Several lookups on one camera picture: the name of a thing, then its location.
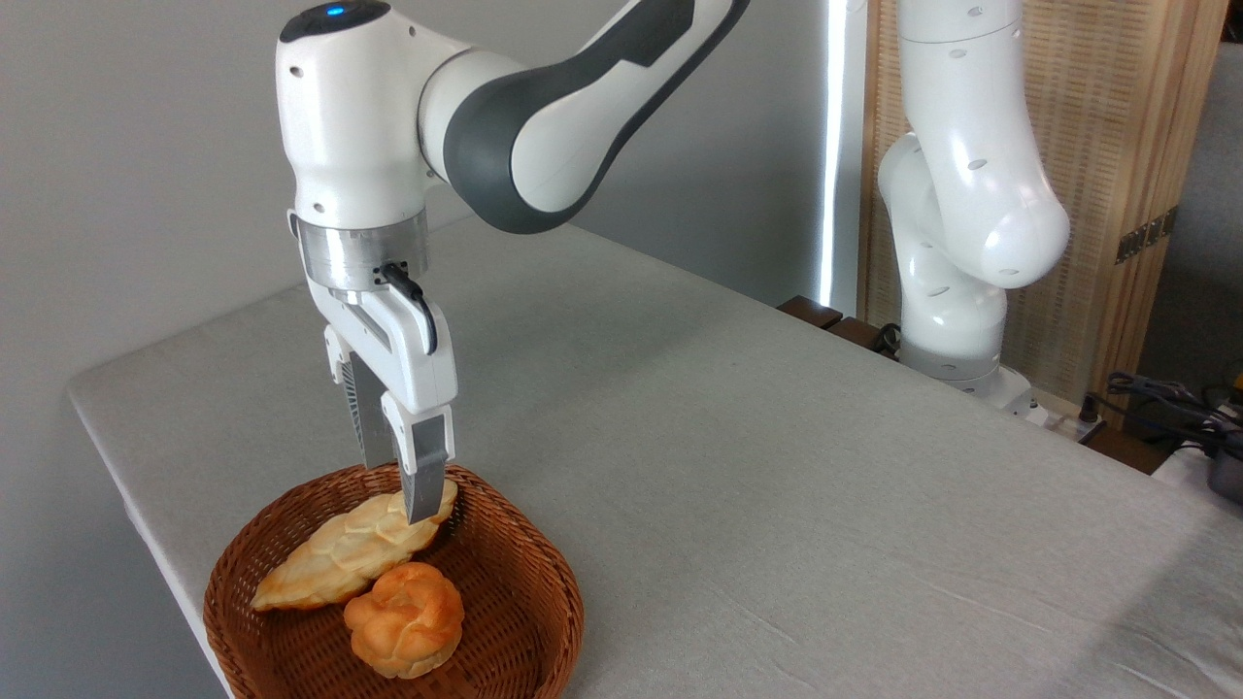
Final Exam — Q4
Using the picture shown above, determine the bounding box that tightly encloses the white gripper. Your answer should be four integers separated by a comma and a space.
304, 275, 459, 525

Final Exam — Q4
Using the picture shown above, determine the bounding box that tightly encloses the wooden woven folding screen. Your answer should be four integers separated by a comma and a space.
858, 0, 1229, 420

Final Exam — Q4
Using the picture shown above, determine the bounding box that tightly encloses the brown wicker basket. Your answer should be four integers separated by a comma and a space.
203, 462, 586, 699

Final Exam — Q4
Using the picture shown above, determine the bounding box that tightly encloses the long braided bread loaf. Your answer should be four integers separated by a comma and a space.
251, 479, 458, 613

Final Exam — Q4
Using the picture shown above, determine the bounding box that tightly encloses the black tangled cable bundle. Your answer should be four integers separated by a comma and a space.
1083, 372, 1243, 457

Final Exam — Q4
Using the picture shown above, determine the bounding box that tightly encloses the round knotted bread roll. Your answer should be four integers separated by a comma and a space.
343, 562, 465, 680

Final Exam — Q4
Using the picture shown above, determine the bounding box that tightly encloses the dark metal screen hinge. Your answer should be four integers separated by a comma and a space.
1115, 207, 1179, 265

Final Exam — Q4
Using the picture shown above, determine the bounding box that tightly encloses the grey fabric table cover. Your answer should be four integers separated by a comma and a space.
66, 216, 1243, 699

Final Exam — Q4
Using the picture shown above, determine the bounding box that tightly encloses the dark brown wooden block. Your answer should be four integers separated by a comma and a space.
777, 296, 844, 331
825, 316, 899, 358

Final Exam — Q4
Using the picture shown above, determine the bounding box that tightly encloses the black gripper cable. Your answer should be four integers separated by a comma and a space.
379, 262, 440, 356

